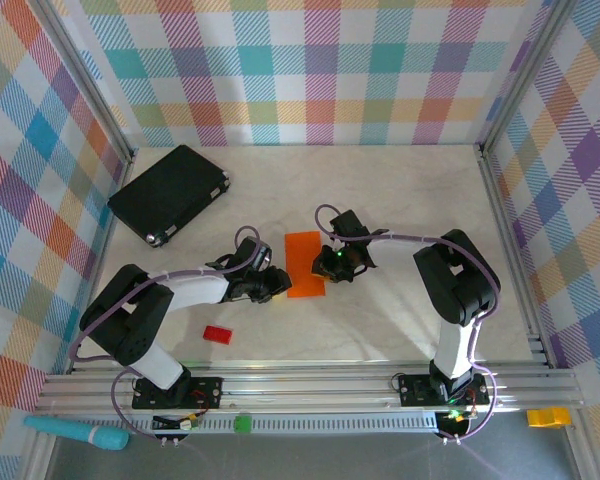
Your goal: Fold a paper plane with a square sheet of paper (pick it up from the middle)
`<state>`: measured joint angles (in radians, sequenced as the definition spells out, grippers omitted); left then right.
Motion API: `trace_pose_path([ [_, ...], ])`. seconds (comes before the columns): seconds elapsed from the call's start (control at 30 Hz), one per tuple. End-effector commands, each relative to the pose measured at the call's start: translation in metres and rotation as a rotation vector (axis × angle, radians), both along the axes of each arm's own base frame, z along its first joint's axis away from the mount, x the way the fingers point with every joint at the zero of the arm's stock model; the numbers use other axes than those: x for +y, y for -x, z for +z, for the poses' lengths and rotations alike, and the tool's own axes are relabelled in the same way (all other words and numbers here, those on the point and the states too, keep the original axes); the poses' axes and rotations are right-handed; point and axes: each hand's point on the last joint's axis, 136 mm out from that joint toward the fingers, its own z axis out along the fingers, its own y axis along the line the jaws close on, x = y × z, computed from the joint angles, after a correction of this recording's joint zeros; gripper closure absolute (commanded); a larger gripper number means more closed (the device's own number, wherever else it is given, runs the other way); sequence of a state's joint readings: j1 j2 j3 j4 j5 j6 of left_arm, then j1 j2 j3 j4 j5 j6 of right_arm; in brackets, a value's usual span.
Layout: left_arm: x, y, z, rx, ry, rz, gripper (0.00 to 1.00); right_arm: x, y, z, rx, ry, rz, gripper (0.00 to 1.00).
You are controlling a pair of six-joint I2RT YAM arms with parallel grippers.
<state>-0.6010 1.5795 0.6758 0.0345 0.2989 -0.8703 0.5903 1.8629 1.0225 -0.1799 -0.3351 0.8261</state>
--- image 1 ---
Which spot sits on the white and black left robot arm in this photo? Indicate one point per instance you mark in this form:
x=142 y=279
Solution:
x=195 y=292

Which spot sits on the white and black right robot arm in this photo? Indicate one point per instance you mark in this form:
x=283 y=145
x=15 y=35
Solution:
x=455 y=345

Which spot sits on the red plastic block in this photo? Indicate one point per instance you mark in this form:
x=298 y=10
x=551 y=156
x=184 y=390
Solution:
x=218 y=335

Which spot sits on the green plastic block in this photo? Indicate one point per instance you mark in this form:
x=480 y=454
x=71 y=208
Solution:
x=242 y=424

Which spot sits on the black flat case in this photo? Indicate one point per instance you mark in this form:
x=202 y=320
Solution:
x=165 y=190

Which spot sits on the teal cylinder with white band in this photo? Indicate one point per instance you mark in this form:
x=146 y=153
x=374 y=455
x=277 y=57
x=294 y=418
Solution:
x=105 y=438

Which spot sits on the yellow plastic block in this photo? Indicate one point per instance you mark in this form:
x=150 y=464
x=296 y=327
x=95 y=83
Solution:
x=547 y=417

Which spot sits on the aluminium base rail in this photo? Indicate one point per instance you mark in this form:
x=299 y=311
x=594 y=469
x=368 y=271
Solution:
x=305 y=395

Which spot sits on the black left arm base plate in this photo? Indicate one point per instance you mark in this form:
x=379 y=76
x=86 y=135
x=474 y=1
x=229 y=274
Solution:
x=205 y=392

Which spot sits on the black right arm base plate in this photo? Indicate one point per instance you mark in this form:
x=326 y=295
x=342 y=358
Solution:
x=415 y=390

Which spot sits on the aluminium side rail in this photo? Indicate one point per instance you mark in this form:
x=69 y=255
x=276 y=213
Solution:
x=92 y=280
x=505 y=225

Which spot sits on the aluminium frame post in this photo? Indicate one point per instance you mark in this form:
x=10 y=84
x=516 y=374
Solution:
x=87 y=85
x=525 y=75

